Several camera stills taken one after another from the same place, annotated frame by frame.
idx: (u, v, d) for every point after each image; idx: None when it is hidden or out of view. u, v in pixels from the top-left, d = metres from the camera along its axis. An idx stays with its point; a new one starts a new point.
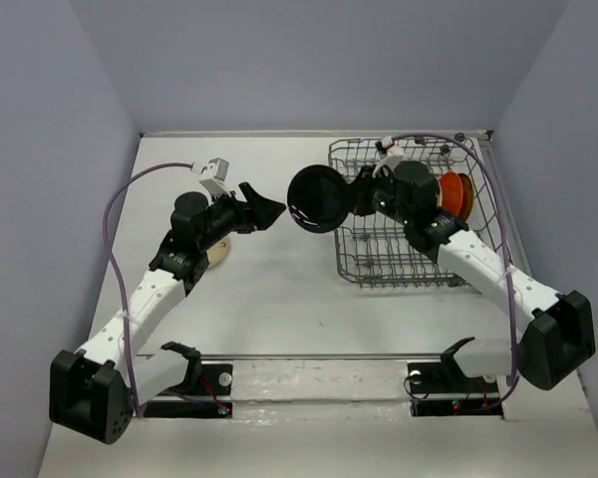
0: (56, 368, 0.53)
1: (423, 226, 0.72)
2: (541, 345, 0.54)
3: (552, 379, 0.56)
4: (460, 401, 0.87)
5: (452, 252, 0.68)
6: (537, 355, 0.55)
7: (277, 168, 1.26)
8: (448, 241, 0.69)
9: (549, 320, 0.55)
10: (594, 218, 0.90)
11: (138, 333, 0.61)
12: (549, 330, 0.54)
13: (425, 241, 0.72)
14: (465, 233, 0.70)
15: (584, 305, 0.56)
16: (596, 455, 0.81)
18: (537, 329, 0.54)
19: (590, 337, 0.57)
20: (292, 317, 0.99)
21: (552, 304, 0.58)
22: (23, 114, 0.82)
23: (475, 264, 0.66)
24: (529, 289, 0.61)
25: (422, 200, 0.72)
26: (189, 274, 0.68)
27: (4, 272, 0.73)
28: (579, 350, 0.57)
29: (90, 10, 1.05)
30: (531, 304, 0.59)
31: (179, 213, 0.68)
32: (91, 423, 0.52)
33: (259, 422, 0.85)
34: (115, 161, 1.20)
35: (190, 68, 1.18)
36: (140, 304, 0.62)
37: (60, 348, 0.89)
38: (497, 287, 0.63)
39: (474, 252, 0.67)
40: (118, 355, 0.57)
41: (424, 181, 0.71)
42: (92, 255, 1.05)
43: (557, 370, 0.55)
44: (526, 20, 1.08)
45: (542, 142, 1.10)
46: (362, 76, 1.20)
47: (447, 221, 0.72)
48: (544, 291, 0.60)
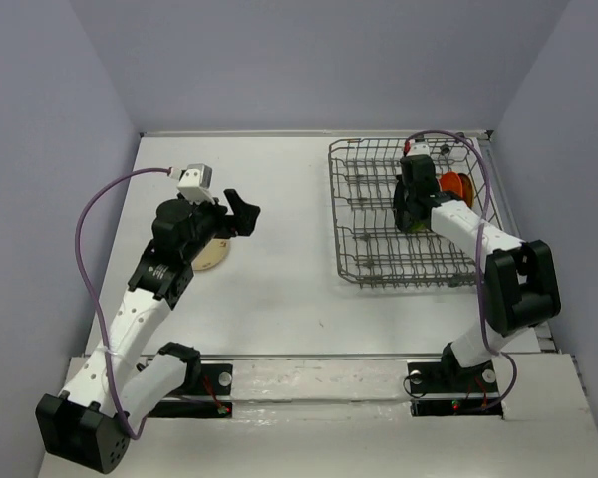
0: (39, 412, 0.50)
1: (422, 196, 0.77)
2: (496, 278, 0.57)
3: (508, 320, 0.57)
4: (460, 401, 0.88)
5: (440, 212, 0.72)
6: (494, 292, 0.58)
7: (277, 168, 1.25)
8: (439, 205, 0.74)
9: (506, 257, 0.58)
10: (595, 218, 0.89)
11: (121, 366, 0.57)
12: (503, 263, 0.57)
13: (421, 210, 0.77)
14: (453, 201, 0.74)
15: (545, 253, 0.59)
16: None
18: (492, 261, 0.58)
19: (553, 286, 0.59)
20: (293, 317, 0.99)
21: (517, 250, 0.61)
22: (23, 116, 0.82)
23: (455, 221, 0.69)
24: (497, 237, 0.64)
25: (422, 177, 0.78)
26: (172, 289, 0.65)
27: (3, 274, 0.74)
28: (542, 299, 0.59)
29: (88, 10, 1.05)
30: (494, 246, 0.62)
31: (162, 221, 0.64)
32: (87, 456, 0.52)
33: (259, 422, 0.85)
34: (114, 162, 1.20)
35: (191, 67, 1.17)
36: (122, 336, 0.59)
37: (59, 348, 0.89)
38: (470, 238, 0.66)
39: (456, 211, 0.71)
40: (102, 393, 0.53)
41: (423, 160, 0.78)
42: (92, 257, 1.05)
43: (513, 310, 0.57)
44: (526, 19, 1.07)
45: (542, 142, 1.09)
46: (362, 75, 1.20)
47: (444, 196, 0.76)
48: (511, 239, 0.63)
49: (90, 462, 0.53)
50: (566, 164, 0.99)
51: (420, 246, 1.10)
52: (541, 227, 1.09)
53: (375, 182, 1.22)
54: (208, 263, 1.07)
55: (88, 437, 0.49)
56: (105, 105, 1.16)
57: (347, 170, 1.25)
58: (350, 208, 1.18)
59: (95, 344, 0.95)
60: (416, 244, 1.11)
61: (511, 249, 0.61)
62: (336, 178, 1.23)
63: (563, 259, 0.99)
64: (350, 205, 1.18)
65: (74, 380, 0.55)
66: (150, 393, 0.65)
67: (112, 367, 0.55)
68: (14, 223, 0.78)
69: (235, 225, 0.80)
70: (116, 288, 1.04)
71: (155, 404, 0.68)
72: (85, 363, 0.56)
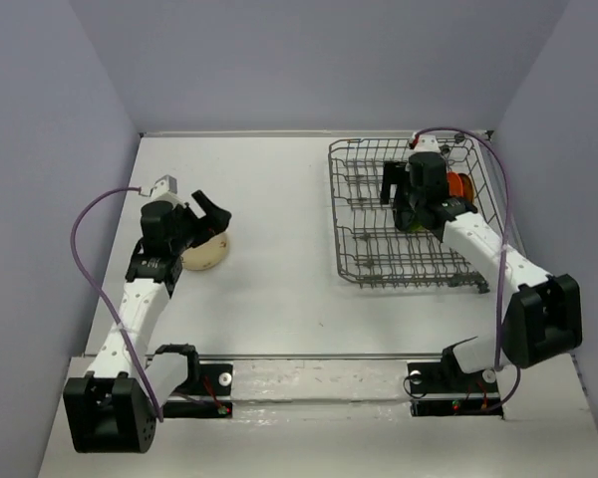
0: (69, 395, 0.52)
1: (434, 204, 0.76)
2: (522, 318, 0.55)
3: (529, 358, 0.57)
4: (460, 401, 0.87)
5: (456, 228, 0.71)
6: (517, 330, 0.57)
7: (277, 169, 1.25)
8: (453, 217, 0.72)
9: (534, 294, 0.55)
10: (595, 218, 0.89)
11: (139, 341, 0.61)
12: (532, 303, 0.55)
13: (433, 218, 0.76)
14: (468, 214, 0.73)
15: (573, 289, 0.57)
16: (597, 454, 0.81)
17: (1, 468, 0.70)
18: (519, 300, 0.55)
19: (576, 322, 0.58)
20: (293, 317, 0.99)
21: (542, 283, 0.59)
22: (23, 117, 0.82)
23: (474, 242, 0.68)
24: (521, 267, 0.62)
25: (434, 182, 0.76)
26: (168, 277, 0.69)
27: (3, 274, 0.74)
28: (563, 335, 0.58)
29: (88, 10, 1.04)
30: (519, 280, 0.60)
31: (149, 216, 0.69)
32: (121, 436, 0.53)
33: (259, 422, 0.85)
34: (115, 162, 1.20)
35: (191, 67, 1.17)
36: (132, 316, 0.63)
37: (60, 348, 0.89)
38: (491, 263, 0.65)
39: (475, 231, 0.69)
40: (128, 363, 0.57)
41: (436, 164, 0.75)
42: (93, 257, 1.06)
43: (536, 349, 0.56)
44: (527, 19, 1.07)
45: (542, 142, 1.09)
46: (362, 75, 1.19)
47: (456, 203, 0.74)
48: (535, 270, 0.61)
49: (124, 444, 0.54)
50: (566, 164, 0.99)
51: (420, 246, 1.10)
52: (541, 228, 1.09)
53: (375, 182, 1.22)
54: (208, 263, 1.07)
55: (122, 406, 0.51)
56: (105, 105, 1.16)
57: (347, 170, 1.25)
58: (350, 209, 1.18)
59: (95, 344, 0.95)
60: (416, 244, 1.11)
61: (537, 285, 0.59)
62: (336, 178, 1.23)
63: (563, 259, 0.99)
64: (350, 205, 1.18)
65: (95, 361, 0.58)
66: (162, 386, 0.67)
67: (131, 342, 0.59)
68: (14, 224, 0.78)
69: (209, 225, 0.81)
70: (116, 288, 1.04)
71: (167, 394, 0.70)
72: (102, 346, 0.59)
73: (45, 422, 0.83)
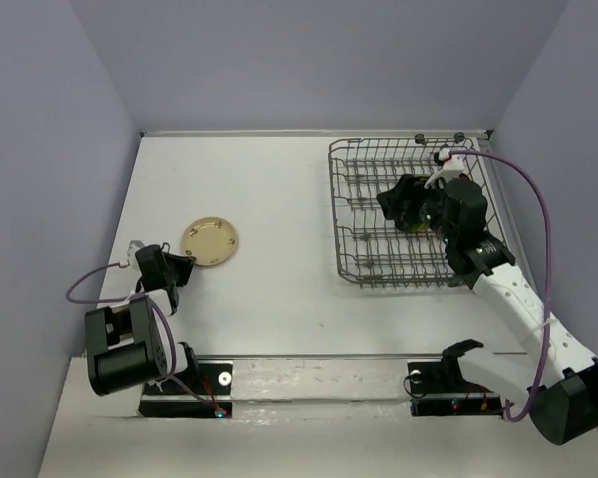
0: (92, 318, 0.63)
1: (467, 249, 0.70)
2: (564, 403, 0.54)
3: (564, 436, 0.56)
4: (460, 401, 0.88)
5: (493, 286, 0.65)
6: (554, 409, 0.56)
7: (277, 169, 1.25)
8: (490, 271, 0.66)
9: (580, 383, 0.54)
10: (596, 219, 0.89)
11: None
12: (577, 393, 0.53)
13: (463, 265, 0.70)
14: (506, 266, 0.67)
15: None
16: (597, 455, 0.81)
17: (1, 468, 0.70)
18: (564, 389, 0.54)
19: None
20: (293, 317, 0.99)
21: (586, 370, 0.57)
22: (22, 117, 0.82)
23: (514, 306, 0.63)
24: (565, 346, 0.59)
25: (469, 222, 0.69)
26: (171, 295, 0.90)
27: (3, 275, 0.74)
28: None
29: (88, 10, 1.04)
30: (564, 363, 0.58)
31: (146, 252, 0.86)
32: (139, 349, 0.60)
33: (259, 422, 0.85)
34: (114, 162, 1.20)
35: (190, 67, 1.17)
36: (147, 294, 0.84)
37: (60, 348, 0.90)
38: (531, 334, 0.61)
39: (514, 291, 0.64)
40: None
41: (480, 205, 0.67)
42: (93, 257, 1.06)
43: (571, 429, 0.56)
44: (526, 19, 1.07)
45: (542, 142, 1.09)
46: (362, 75, 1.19)
47: (492, 248, 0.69)
48: (580, 352, 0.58)
49: (136, 360, 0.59)
50: (565, 164, 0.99)
51: (420, 246, 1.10)
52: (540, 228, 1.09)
53: (375, 182, 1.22)
54: (216, 259, 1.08)
55: (140, 317, 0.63)
56: (104, 106, 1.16)
57: (347, 170, 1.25)
58: (350, 209, 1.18)
59: None
60: (416, 244, 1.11)
61: (583, 372, 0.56)
62: (336, 178, 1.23)
63: (561, 260, 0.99)
64: (350, 205, 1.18)
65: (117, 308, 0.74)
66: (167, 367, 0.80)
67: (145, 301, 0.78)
68: (14, 224, 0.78)
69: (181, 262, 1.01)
70: (116, 288, 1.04)
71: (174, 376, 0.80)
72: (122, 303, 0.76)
73: (45, 422, 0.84)
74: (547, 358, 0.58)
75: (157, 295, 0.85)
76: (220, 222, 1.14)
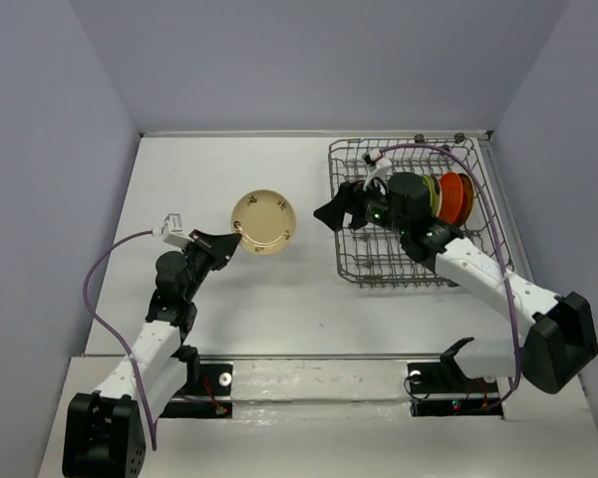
0: (73, 407, 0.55)
1: (420, 236, 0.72)
2: (544, 348, 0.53)
3: (559, 385, 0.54)
4: (460, 401, 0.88)
5: (449, 260, 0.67)
6: (538, 358, 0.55)
7: (277, 168, 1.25)
8: (444, 250, 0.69)
9: (552, 324, 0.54)
10: (595, 219, 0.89)
11: (147, 370, 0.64)
12: (550, 333, 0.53)
13: (421, 252, 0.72)
14: (456, 241, 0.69)
15: (584, 306, 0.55)
16: None
17: (1, 468, 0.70)
18: (538, 334, 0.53)
19: (593, 338, 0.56)
20: (293, 318, 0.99)
21: (553, 308, 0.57)
22: (21, 117, 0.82)
23: (471, 272, 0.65)
24: (528, 293, 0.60)
25: (419, 211, 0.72)
26: (182, 326, 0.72)
27: (3, 275, 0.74)
28: (582, 352, 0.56)
29: (88, 11, 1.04)
30: (531, 308, 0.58)
31: (164, 275, 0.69)
32: (110, 463, 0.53)
33: (259, 422, 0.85)
34: (114, 162, 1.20)
35: (190, 67, 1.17)
36: (145, 350, 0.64)
37: (60, 349, 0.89)
38: (496, 293, 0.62)
39: (470, 260, 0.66)
40: (134, 388, 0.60)
41: (420, 194, 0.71)
42: (93, 257, 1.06)
43: (563, 374, 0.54)
44: (526, 19, 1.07)
45: (542, 142, 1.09)
46: (362, 75, 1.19)
47: (442, 230, 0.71)
48: (543, 294, 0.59)
49: None
50: (565, 164, 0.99)
51: None
52: (540, 228, 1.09)
53: None
54: (261, 246, 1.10)
55: (118, 429, 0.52)
56: (104, 106, 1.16)
57: (347, 171, 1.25)
58: None
59: (95, 344, 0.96)
60: None
61: (550, 311, 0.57)
62: (336, 178, 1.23)
63: (563, 260, 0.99)
64: None
65: (105, 381, 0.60)
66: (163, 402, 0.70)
67: (139, 372, 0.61)
68: (14, 225, 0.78)
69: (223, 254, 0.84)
70: (116, 288, 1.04)
71: (164, 405, 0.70)
72: (114, 370, 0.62)
73: (45, 422, 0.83)
74: (515, 309, 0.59)
75: (161, 346, 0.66)
76: (282, 204, 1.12)
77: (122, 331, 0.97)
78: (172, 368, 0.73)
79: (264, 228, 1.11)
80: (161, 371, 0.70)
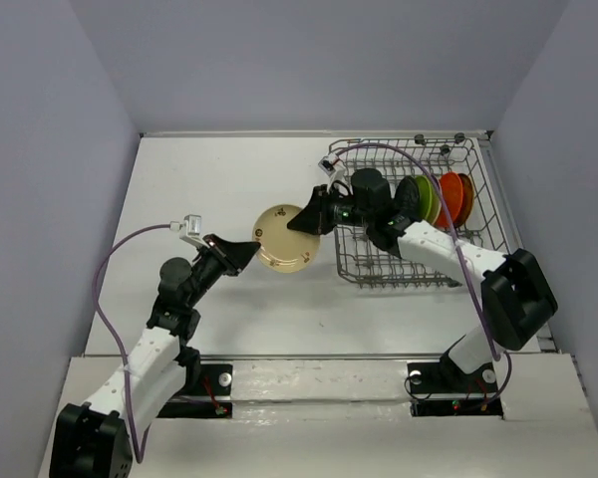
0: (62, 418, 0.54)
1: (383, 226, 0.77)
2: (497, 301, 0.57)
3: (519, 338, 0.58)
4: (460, 401, 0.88)
5: (409, 240, 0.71)
6: (496, 314, 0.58)
7: (277, 168, 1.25)
8: (403, 233, 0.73)
9: (500, 277, 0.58)
10: (595, 219, 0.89)
11: (140, 384, 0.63)
12: (501, 286, 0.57)
13: (386, 240, 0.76)
14: (416, 223, 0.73)
15: (530, 262, 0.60)
16: None
17: (1, 468, 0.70)
18: (489, 289, 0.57)
19: (545, 290, 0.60)
20: (293, 318, 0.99)
21: (502, 264, 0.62)
22: (22, 118, 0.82)
23: (430, 247, 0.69)
24: (479, 256, 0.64)
25: (380, 203, 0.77)
26: (183, 333, 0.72)
27: (3, 275, 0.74)
28: (538, 306, 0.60)
29: (88, 11, 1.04)
30: (483, 268, 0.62)
31: (167, 280, 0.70)
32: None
33: (259, 422, 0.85)
34: (114, 162, 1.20)
35: (190, 68, 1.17)
36: (139, 359, 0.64)
37: (60, 349, 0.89)
38: (451, 262, 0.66)
39: (428, 236, 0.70)
40: (122, 404, 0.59)
41: (378, 186, 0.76)
42: (93, 257, 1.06)
43: (521, 328, 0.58)
44: (525, 20, 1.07)
45: (542, 143, 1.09)
46: (362, 75, 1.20)
47: (403, 217, 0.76)
48: (492, 255, 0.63)
49: None
50: (564, 164, 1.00)
51: None
52: (540, 228, 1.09)
53: None
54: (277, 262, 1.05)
55: (104, 447, 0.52)
56: (104, 106, 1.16)
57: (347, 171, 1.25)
58: None
59: (95, 344, 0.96)
60: None
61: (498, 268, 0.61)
62: None
63: (563, 260, 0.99)
64: None
65: (96, 393, 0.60)
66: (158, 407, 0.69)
67: (130, 387, 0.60)
68: (13, 225, 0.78)
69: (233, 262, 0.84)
70: (116, 288, 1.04)
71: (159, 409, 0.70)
72: (106, 381, 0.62)
73: (45, 422, 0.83)
74: (468, 271, 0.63)
75: (158, 357, 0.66)
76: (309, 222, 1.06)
77: (122, 331, 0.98)
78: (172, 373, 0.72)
79: (287, 245, 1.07)
80: (158, 377, 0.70)
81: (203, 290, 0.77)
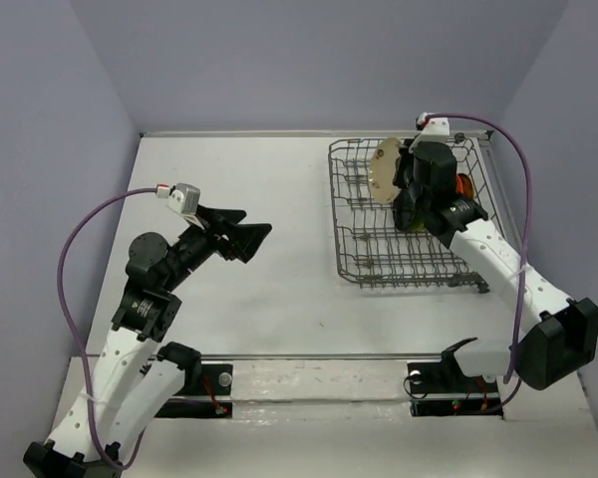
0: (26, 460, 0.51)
1: (441, 209, 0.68)
2: (544, 348, 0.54)
3: (545, 381, 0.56)
4: (460, 401, 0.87)
5: (467, 240, 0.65)
6: (536, 355, 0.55)
7: (277, 168, 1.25)
8: (465, 228, 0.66)
9: (557, 326, 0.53)
10: (595, 219, 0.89)
11: (106, 410, 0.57)
12: (554, 337, 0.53)
13: (439, 225, 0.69)
14: (481, 222, 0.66)
15: (594, 314, 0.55)
16: (597, 455, 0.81)
17: (1, 468, 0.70)
18: (541, 334, 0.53)
19: (592, 344, 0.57)
20: (293, 318, 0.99)
21: (561, 310, 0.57)
22: (22, 116, 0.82)
23: (489, 256, 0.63)
24: (540, 290, 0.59)
25: (442, 183, 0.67)
26: (157, 324, 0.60)
27: (3, 274, 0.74)
28: (577, 358, 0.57)
29: (88, 11, 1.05)
30: (540, 307, 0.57)
31: (139, 263, 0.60)
32: None
33: (259, 422, 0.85)
34: (114, 162, 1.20)
35: (190, 67, 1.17)
36: (104, 382, 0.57)
37: (59, 348, 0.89)
38: (507, 282, 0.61)
39: (488, 243, 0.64)
40: (87, 442, 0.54)
41: (445, 164, 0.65)
42: (93, 257, 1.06)
43: (552, 373, 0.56)
44: (525, 20, 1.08)
45: (541, 143, 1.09)
46: (362, 75, 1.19)
47: (464, 207, 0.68)
48: (554, 293, 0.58)
49: None
50: (565, 164, 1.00)
51: (419, 246, 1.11)
52: (541, 228, 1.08)
53: None
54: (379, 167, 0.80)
55: None
56: (105, 106, 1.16)
57: (347, 170, 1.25)
58: (350, 209, 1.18)
59: (95, 344, 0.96)
60: (416, 244, 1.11)
61: (556, 313, 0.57)
62: (336, 178, 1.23)
63: (563, 260, 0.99)
64: (350, 205, 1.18)
65: (60, 425, 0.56)
66: (148, 411, 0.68)
67: (94, 420, 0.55)
68: (13, 224, 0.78)
69: (230, 250, 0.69)
70: (116, 288, 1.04)
71: (151, 411, 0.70)
72: (71, 409, 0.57)
73: (45, 423, 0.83)
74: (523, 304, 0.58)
75: (125, 371, 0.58)
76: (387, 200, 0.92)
77: None
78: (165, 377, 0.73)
79: None
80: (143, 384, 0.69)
81: (183, 273, 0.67)
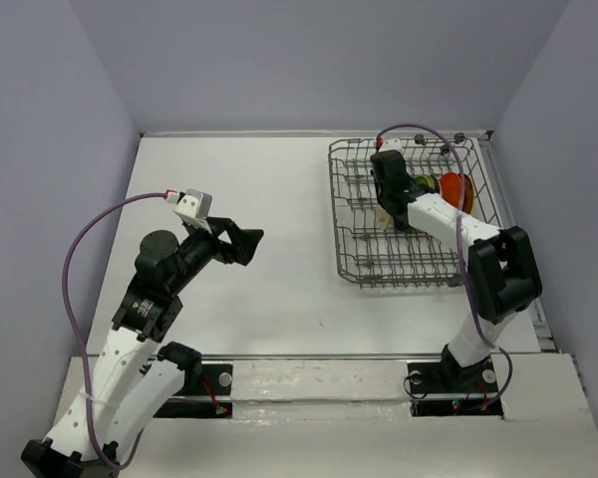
0: (25, 457, 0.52)
1: (396, 192, 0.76)
2: (479, 267, 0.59)
3: (496, 309, 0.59)
4: (460, 401, 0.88)
5: (416, 207, 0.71)
6: (478, 279, 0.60)
7: (277, 168, 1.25)
8: (414, 200, 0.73)
9: (488, 246, 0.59)
10: (595, 219, 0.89)
11: (105, 410, 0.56)
12: (485, 253, 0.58)
13: (397, 206, 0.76)
14: (429, 194, 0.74)
15: (523, 238, 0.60)
16: (597, 456, 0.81)
17: (2, 468, 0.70)
18: (475, 252, 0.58)
19: (534, 270, 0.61)
20: (293, 317, 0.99)
21: (496, 237, 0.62)
22: (22, 117, 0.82)
23: (434, 214, 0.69)
24: (475, 227, 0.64)
25: (395, 173, 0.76)
26: (159, 323, 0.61)
27: (3, 275, 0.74)
28: (524, 285, 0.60)
29: (88, 11, 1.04)
30: (474, 237, 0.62)
31: (147, 257, 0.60)
32: None
33: (259, 422, 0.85)
34: (114, 162, 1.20)
35: (190, 68, 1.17)
36: (102, 381, 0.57)
37: (59, 348, 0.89)
38: (449, 229, 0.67)
39: (435, 205, 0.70)
40: (84, 442, 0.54)
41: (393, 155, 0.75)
42: (93, 257, 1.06)
43: (500, 299, 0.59)
44: (526, 19, 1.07)
45: (542, 143, 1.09)
46: (362, 74, 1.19)
47: (419, 189, 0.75)
48: (489, 228, 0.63)
49: None
50: (565, 164, 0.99)
51: (420, 246, 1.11)
52: (541, 228, 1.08)
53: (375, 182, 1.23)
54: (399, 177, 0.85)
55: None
56: (104, 106, 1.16)
57: (347, 171, 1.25)
58: (350, 209, 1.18)
59: (95, 344, 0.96)
60: (416, 244, 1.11)
61: (491, 239, 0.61)
62: (336, 178, 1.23)
63: (563, 260, 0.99)
64: (350, 205, 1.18)
65: (58, 424, 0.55)
66: (146, 412, 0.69)
67: (92, 419, 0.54)
68: (13, 225, 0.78)
69: (231, 253, 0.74)
70: (116, 288, 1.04)
71: (150, 410, 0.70)
72: (69, 408, 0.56)
73: (45, 423, 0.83)
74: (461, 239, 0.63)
75: (125, 370, 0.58)
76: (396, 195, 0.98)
77: None
78: (166, 377, 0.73)
79: None
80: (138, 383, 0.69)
81: (190, 275, 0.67)
